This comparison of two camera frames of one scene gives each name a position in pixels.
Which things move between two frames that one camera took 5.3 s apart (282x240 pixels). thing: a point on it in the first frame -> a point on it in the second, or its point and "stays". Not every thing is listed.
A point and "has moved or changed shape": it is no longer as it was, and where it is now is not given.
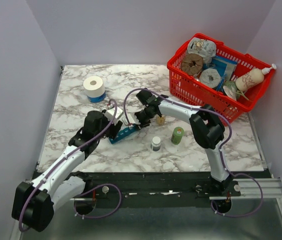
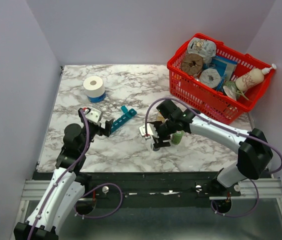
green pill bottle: [177, 135] stays
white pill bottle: [155, 145] stays
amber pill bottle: [160, 120] stays
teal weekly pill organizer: [123, 133] has moved or changed shape
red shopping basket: [204, 72] stays
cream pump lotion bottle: [251, 78] stays
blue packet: [225, 67] stays
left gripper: [115, 129] -> [106, 131]
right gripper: [142, 124] -> [161, 144]
